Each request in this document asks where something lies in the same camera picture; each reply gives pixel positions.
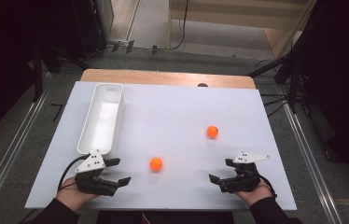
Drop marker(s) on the black stand legs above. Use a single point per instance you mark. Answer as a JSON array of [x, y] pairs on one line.
[[292, 81]]

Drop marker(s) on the black stand leg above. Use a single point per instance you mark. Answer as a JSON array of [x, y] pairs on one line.
[[38, 74]]

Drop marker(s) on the person's right hand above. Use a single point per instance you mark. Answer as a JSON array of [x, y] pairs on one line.
[[255, 194]]

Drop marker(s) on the dark cabinet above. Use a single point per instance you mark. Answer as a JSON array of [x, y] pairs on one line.
[[91, 25]]

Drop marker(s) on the wooden table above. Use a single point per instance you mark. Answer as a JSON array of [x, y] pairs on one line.
[[163, 76]]

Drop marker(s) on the light wooden furniture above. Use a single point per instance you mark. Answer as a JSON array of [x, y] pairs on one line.
[[234, 15]]

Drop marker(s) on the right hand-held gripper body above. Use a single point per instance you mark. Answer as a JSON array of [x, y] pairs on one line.
[[242, 180]]

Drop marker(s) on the plain orange ball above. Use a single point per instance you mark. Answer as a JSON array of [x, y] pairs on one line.
[[156, 164]]

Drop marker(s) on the aluminium floor rail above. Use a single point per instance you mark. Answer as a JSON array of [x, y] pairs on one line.
[[311, 161], [6, 155]]

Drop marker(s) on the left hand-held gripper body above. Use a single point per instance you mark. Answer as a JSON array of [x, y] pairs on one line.
[[93, 184]]

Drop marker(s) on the white board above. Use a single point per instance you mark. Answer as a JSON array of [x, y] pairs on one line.
[[169, 124]]

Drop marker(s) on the person's left hand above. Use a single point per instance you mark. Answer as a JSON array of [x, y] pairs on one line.
[[70, 194]]

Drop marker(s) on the black curtain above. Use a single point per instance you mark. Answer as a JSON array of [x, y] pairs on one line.
[[4, 62], [343, 77]]

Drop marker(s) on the orange ball with dark mark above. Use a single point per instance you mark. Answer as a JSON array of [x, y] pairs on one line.
[[212, 131]]

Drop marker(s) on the white plastic bin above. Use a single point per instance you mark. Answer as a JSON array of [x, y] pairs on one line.
[[102, 121]]

